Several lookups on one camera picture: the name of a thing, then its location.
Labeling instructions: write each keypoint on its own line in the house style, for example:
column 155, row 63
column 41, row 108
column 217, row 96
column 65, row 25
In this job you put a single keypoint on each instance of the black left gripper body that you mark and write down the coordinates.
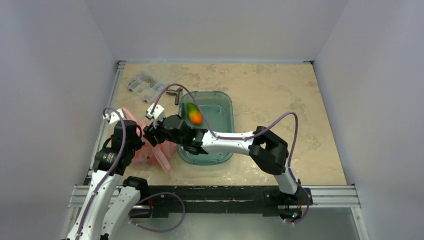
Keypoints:
column 136, row 144

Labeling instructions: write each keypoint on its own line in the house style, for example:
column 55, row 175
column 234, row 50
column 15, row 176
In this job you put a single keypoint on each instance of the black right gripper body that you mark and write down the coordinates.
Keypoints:
column 157, row 130

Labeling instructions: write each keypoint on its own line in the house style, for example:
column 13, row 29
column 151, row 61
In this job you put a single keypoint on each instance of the pink plastic bag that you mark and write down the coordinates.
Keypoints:
column 160, row 154

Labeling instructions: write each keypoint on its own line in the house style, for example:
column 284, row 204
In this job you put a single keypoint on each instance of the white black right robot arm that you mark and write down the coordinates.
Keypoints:
column 269, row 151

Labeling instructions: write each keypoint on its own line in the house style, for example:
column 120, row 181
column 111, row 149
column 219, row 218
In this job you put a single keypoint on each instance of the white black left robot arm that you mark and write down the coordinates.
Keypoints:
column 107, row 205

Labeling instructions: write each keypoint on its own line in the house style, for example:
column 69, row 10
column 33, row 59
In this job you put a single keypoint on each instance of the green orange fake mango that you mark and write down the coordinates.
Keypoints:
column 194, row 113

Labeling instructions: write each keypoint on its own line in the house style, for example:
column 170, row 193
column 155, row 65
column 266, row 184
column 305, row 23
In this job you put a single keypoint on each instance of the teal transparent plastic tray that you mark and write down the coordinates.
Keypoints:
column 217, row 107

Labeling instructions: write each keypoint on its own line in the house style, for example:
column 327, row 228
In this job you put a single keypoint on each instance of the clear plastic screw organizer box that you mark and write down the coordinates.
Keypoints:
column 149, row 81

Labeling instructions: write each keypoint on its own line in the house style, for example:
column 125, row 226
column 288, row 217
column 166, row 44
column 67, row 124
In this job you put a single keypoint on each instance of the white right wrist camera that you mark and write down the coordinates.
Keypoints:
column 155, row 112

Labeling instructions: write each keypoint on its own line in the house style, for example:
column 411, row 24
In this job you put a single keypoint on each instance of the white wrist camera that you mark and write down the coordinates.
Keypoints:
column 155, row 112
column 114, row 117

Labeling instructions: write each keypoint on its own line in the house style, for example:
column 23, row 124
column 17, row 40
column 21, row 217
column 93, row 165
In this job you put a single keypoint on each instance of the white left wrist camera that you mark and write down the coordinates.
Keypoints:
column 114, row 117

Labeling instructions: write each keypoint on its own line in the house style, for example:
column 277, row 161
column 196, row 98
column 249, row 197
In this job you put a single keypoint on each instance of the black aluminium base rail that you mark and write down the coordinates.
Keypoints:
column 158, row 201

